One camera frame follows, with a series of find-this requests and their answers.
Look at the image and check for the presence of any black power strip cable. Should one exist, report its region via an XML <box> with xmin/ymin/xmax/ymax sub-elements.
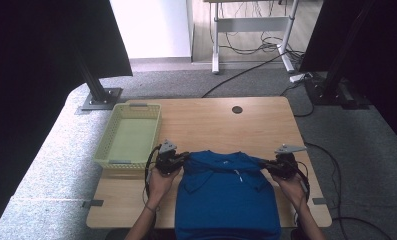
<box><xmin>280</xmin><ymin>81</ymin><xmax>316</xmax><ymax>118</ymax></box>

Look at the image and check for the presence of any person's right hand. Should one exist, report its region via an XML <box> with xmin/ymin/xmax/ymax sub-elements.
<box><xmin>272</xmin><ymin>173</ymin><xmax>309</xmax><ymax>212</ymax></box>

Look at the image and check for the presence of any black stand with grey base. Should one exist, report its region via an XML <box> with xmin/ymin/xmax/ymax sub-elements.
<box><xmin>73</xmin><ymin>46</ymin><xmax>124</xmax><ymax>115</ymax></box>

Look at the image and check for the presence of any person's dark clothing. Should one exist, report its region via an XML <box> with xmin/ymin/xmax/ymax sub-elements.
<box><xmin>104</xmin><ymin>228</ymin><xmax>322</xmax><ymax>240</ymax></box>

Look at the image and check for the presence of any person's left hand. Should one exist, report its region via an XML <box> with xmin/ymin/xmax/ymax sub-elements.
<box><xmin>147</xmin><ymin>166</ymin><xmax>183</xmax><ymax>210</ymax></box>

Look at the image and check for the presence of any thin black floor cable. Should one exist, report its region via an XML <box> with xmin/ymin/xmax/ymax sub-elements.
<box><xmin>304</xmin><ymin>141</ymin><xmax>343</xmax><ymax>240</ymax></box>

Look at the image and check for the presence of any white desk frame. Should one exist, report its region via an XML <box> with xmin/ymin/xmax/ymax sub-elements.
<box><xmin>204</xmin><ymin>0</ymin><xmax>300</xmax><ymax>74</ymax></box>

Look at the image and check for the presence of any looped black floor cable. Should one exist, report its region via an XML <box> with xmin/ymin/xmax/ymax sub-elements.
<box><xmin>332</xmin><ymin>217</ymin><xmax>394</xmax><ymax>240</ymax></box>

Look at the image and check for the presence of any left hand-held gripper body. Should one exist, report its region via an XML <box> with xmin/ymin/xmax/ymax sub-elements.
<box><xmin>154</xmin><ymin>139</ymin><xmax>184</xmax><ymax>176</ymax></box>

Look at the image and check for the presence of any white power strip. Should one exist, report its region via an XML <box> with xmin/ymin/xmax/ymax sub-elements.
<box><xmin>289</xmin><ymin>72</ymin><xmax>314</xmax><ymax>84</ymax></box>

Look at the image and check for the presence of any long black floor cable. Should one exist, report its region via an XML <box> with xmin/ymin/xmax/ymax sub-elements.
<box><xmin>201</xmin><ymin>49</ymin><xmax>289</xmax><ymax>99</ymax></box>

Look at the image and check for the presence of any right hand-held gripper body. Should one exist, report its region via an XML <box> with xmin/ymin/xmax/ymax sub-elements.
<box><xmin>269</xmin><ymin>143</ymin><xmax>308</xmax><ymax>180</ymax></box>

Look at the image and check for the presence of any tangle of cables under desk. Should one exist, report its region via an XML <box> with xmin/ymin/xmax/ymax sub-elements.
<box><xmin>219</xmin><ymin>0</ymin><xmax>305</xmax><ymax>63</ymax></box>

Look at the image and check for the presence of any pale green plastic basket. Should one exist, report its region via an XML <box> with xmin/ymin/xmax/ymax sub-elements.
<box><xmin>94</xmin><ymin>103</ymin><xmax>163</xmax><ymax>172</ymax></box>

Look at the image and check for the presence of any blue t-shirt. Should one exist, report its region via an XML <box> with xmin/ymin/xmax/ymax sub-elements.
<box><xmin>174</xmin><ymin>150</ymin><xmax>282</xmax><ymax>240</ymax></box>

